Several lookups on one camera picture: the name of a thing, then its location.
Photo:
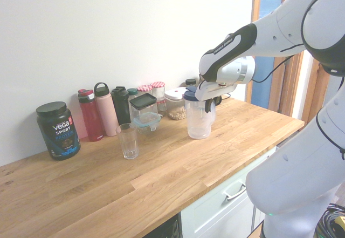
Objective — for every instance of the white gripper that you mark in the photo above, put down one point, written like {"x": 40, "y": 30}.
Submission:
{"x": 213, "y": 91}

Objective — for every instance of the clear plastic pitcher blue lid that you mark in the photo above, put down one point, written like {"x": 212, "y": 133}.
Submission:
{"x": 198, "y": 124}

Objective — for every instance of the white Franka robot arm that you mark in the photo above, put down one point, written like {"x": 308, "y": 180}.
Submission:
{"x": 296, "y": 168}

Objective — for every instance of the pink water bottle black lid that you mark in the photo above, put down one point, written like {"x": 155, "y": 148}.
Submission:
{"x": 106, "y": 114}

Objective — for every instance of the red water bottle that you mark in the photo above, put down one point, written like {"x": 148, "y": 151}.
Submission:
{"x": 90, "y": 119}

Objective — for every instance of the black lid jar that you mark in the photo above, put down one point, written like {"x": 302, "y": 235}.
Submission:
{"x": 190, "y": 81}

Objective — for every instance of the white lid container red clip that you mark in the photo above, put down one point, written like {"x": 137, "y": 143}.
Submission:
{"x": 175, "y": 95}

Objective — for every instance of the small red checkered lid jar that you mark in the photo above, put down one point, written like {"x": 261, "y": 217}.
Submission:
{"x": 161, "y": 102}

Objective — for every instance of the red checkered lid glass jar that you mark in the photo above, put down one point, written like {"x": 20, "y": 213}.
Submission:
{"x": 144, "y": 88}
{"x": 157, "y": 84}

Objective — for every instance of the square container black lid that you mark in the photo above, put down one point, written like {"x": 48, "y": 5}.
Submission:
{"x": 143, "y": 101}

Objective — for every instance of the green lid glass jar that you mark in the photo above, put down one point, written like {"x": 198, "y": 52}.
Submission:
{"x": 132, "y": 91}

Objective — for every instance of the clear drinking glass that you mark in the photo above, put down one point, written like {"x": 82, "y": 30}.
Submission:
{"x": 128, "y": 141}

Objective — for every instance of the black shaker bottle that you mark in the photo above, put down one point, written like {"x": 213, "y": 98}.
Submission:
{"x": 120, "y": 105}

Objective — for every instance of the white cabinet drawer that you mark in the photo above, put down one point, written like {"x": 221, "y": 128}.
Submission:
{"x": 215, "y": 213}

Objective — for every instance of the black dishwasher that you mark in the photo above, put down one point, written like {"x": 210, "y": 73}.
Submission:
{"x": 167, "y": 228}

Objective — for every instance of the black protein powder tub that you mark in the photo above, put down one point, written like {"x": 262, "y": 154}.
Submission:
{"x": 58, "y": 132}

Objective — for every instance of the wooden door frame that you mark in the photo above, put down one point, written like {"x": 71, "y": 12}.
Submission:
{"x": 289, "y": 87}

